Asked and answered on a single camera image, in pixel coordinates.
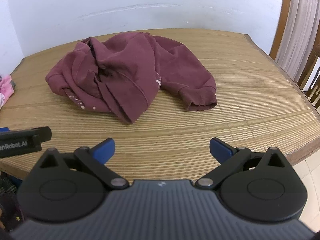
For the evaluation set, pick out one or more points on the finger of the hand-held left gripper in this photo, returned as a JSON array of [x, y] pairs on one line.
[[30, 133]]

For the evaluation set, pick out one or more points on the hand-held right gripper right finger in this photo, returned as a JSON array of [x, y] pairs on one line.
[[220, 150]]

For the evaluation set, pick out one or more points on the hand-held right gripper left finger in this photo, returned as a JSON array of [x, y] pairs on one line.
[[106, 150]]

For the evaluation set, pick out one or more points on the maroon hoodie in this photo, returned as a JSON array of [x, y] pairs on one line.
[[130, 67]]

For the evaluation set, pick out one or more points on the pink cloth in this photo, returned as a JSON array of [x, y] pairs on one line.
[[6, 86]]

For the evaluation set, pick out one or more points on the dark plaid cloth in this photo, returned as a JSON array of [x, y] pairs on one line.
[[10, 200]]

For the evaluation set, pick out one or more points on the wooden table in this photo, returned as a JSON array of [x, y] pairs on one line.
[[305, 158]]

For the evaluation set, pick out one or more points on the wooden chair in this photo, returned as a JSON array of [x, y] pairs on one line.
[[308, 67]]

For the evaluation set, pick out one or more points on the white curtain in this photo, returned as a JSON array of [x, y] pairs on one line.
[[300, 30]]

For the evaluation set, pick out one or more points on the wooden door frame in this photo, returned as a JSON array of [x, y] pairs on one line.
[[281, 17]]

